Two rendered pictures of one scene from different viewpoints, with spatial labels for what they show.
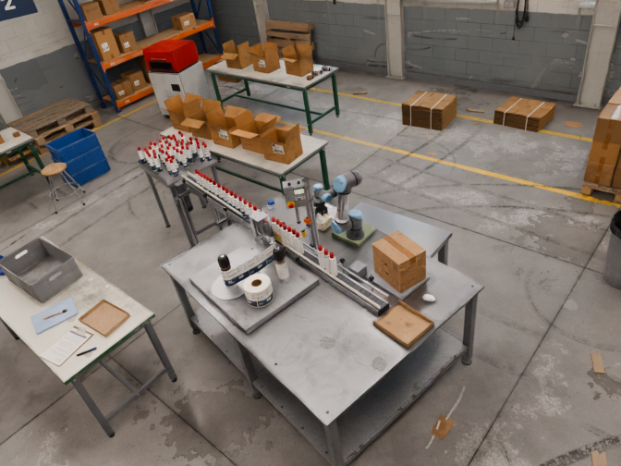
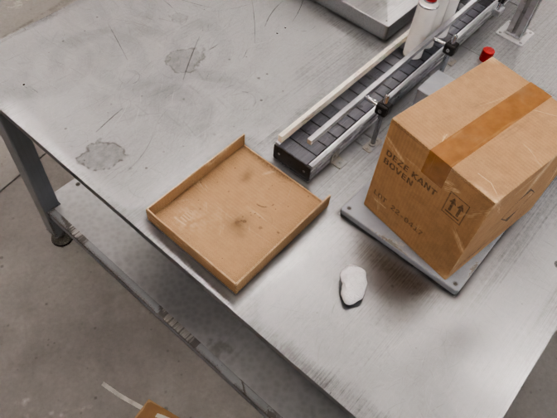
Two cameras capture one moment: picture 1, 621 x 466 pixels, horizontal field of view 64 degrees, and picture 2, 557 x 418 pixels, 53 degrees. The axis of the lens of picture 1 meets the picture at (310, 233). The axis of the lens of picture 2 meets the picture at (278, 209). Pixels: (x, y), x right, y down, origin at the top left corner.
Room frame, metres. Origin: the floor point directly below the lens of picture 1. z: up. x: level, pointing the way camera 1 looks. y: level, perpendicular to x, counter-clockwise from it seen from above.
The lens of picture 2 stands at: (2.07, -1.18, 1.84)
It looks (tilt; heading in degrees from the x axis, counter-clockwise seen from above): 55 degrees down; 70
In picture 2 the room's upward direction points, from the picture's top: 7 degrees clockwise
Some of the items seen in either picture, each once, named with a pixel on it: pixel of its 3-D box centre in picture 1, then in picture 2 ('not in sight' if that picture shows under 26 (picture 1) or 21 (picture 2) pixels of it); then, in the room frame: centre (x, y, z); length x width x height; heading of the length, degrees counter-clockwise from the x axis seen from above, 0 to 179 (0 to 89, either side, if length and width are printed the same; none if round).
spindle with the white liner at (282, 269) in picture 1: (281, 263); not in sight; (2.83, 0.25, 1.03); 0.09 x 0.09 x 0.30
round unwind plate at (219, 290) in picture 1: (231, 285); not in sight; (2.85, 0.66, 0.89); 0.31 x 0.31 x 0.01
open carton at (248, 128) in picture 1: (258, 131); not in sight; (5.28, 0.39, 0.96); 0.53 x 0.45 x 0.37; 135
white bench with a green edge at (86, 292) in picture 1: (71, 328); not in sight; (3.21, 2.19, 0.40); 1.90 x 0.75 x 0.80; 44
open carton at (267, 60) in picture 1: (263, 58); not in sight; (7.89, 0.25, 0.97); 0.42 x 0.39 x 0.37; 131
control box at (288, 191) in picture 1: (296, 193); not in sight; (3.19, 0.06, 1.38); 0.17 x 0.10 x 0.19; 90
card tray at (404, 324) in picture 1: (403, 323); (239, 206); (2.23, -0.50, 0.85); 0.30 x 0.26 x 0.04; 35
